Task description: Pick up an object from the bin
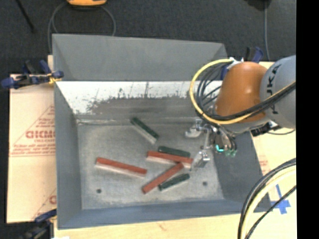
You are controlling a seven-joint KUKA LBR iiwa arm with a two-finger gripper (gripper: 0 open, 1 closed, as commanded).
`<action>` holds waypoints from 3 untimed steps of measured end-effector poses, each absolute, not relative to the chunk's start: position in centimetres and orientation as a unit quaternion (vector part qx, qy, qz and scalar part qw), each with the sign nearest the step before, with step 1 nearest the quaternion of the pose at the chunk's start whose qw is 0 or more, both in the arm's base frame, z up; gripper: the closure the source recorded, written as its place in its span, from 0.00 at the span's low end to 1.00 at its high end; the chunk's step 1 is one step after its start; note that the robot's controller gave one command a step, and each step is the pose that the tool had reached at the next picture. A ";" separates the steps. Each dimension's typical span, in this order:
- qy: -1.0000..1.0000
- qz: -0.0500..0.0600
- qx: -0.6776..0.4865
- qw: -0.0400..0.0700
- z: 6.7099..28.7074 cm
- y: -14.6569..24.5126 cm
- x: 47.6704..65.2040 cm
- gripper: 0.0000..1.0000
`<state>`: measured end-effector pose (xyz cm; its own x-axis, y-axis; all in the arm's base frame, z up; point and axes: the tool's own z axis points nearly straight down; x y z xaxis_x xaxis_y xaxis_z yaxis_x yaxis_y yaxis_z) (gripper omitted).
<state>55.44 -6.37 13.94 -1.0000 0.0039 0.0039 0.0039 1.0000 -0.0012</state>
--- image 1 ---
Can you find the black cylinder on white bracket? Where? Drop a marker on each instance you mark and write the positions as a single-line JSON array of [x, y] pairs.
[[260, 131]]

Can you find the red-brown flat block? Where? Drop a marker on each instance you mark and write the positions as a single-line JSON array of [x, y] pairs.
[[162, 157], [119, 167], [163, 178]]

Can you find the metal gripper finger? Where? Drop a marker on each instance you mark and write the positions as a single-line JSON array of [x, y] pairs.
[[200, 159], [193, 132]]

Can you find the grey metal bin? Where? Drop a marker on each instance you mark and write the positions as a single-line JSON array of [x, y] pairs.
[[119, 183]]

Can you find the dark green flat block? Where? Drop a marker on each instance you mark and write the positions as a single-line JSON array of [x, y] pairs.
[[174, 181], [145, 129], [174, 152]]

